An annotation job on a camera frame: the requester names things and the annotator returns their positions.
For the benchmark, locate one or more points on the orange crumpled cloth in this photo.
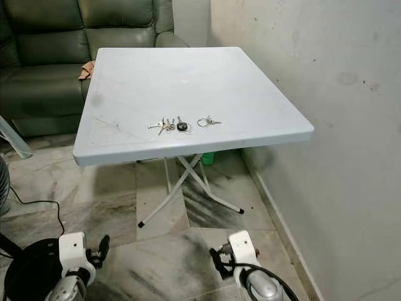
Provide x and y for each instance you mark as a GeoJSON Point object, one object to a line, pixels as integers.
{"type": "Point", "coordinates": [87, 70]}

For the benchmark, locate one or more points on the bunch of keys, black fob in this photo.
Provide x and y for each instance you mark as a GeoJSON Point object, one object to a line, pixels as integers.
{"type": "Point", "coordinates": [182, 126]}

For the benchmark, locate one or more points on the small green container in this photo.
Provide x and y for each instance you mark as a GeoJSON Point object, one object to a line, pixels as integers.
{"type": "Point", "coordinates": [207, 158]}

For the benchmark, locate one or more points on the black standing fan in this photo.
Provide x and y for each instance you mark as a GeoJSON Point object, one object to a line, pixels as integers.
{"type": "Point", "coordinates": [31, 269]}

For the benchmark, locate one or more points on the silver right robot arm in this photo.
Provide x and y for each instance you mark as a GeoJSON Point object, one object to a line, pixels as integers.
{"type": "Point", "coordinates": [264, 285]}

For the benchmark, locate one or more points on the white folding table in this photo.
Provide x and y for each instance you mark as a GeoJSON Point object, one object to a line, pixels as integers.
{"type": "Point", "coordinates": [194, 88]}

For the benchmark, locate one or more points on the pale metal frame leg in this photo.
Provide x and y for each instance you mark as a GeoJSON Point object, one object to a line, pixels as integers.
{"type": "Point", "coordinates": [15, 141]}

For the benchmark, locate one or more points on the dark green leather sofa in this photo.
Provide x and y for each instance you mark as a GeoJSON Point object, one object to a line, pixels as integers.
{"type": "Point", "coordinates": [50, 44]}

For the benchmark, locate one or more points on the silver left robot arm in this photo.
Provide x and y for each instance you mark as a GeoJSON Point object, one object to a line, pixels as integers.
{"type": "Point", "coordinates": [66, 290]}

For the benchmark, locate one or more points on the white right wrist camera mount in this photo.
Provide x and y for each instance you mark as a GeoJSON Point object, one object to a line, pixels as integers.
{"type": "Point", "coordinates": [244, 248]}

